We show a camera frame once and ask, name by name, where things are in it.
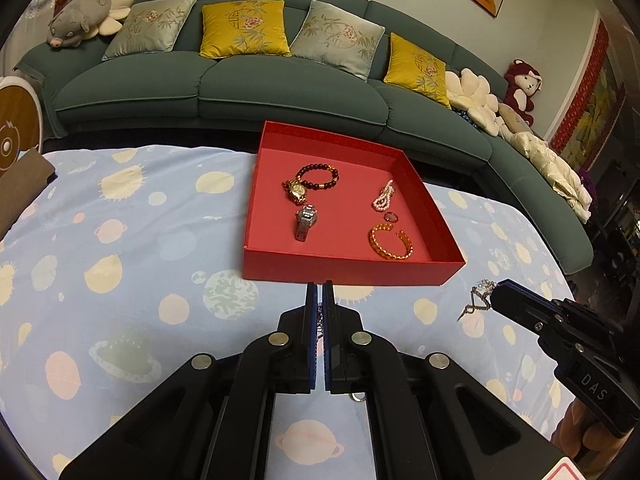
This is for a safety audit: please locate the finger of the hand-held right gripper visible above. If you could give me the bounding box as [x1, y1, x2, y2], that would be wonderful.
[491, 291, 551, 337]
[499, 280, 568, 313]

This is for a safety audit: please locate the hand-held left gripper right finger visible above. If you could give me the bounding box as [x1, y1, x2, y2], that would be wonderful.
[322, 280, 566, 480]

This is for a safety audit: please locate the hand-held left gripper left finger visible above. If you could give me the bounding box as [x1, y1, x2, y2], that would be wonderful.
[59, 282, 319, 480]

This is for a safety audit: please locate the silver rhinestone brooch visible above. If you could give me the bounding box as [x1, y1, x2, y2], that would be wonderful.
[456, 280, 499, 322]

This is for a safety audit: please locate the red cardboard box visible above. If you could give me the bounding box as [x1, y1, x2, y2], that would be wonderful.
[242, 120, 468, 287]

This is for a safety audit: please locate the gold cuff bracelet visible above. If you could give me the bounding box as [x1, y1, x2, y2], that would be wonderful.
[368, 223, 415, 261]

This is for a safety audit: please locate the silver metal wristwatch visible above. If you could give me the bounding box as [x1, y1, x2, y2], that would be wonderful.
[293, 203, 319, 242]

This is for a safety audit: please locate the gold wristwatch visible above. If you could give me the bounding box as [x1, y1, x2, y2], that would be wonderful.
[281, 178, 310, 206]

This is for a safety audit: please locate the pearl bracelet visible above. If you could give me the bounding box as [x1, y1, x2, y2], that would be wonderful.
[372, 178, 397, 213]

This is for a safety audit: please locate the dark bead bracelet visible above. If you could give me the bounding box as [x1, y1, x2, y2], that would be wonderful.
[297, 162, 343, 192]

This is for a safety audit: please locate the person's right hand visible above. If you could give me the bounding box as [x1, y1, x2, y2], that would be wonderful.
[551, 399, 608, 457]

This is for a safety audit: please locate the white card red edge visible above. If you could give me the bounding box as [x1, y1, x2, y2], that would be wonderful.
[534, 459, 593, 480]

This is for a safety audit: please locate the cream puffy blanket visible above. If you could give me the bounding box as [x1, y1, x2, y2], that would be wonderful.
[501, 127, 594, 224]

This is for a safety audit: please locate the beige small cushion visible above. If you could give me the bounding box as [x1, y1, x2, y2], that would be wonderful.
[497, 102, 532, 134]

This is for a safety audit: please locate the planet print tablecloth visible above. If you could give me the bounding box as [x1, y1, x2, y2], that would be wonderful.
[0, 146, 577, 480]

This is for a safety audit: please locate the white flower cushion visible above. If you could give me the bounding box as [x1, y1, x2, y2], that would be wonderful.
[444, 67, 502, 137]

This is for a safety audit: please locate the red monkey plush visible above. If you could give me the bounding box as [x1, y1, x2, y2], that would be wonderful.
[502, 58, 543, 127]

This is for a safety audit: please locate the green sofa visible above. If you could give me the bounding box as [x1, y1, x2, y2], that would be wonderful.
[12, 0, 596, 276]

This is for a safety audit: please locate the yellow floral cushion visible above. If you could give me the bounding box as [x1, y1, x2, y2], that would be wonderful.
[383, 32, 451, 108]
[199, 0, 292, 59]

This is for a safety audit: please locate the grey-green floral cushion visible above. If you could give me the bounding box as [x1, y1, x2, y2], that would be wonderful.
[102, 0, 200, 62]
[289, 0, 387, 82]

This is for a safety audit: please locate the brown cloth pouch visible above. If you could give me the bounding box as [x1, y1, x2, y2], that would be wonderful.
[0, 148, 57, 237]

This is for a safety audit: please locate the white device with wooden disc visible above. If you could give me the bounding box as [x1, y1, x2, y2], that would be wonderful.
[0, 75, 44, 174]

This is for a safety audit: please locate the grey pig plush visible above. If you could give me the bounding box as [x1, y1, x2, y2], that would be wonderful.
[47, 0, 114, 50]

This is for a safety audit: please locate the red patterned door frame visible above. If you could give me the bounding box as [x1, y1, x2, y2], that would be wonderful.
[549, 14, 627, 173]

